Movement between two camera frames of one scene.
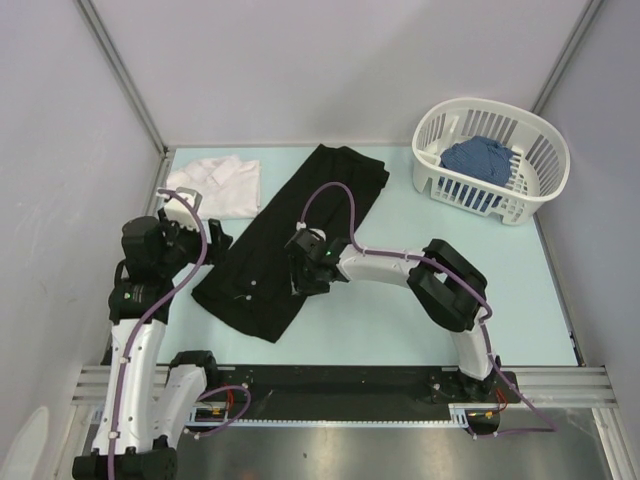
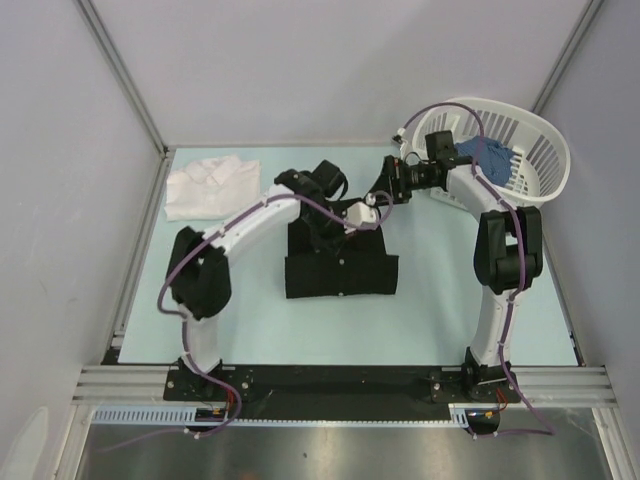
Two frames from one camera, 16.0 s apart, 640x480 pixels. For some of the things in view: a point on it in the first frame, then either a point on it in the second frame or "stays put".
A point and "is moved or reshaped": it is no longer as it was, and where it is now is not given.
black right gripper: (299, 284) -> (393, 180)
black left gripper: (219, 242) -> (336, 235)
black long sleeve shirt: (328, 188) is moved or reshaped
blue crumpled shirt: (479, 157) stays put
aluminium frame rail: (543, 386) stays put
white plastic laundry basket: (539, 162) stays put
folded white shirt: (229, 186) stays put
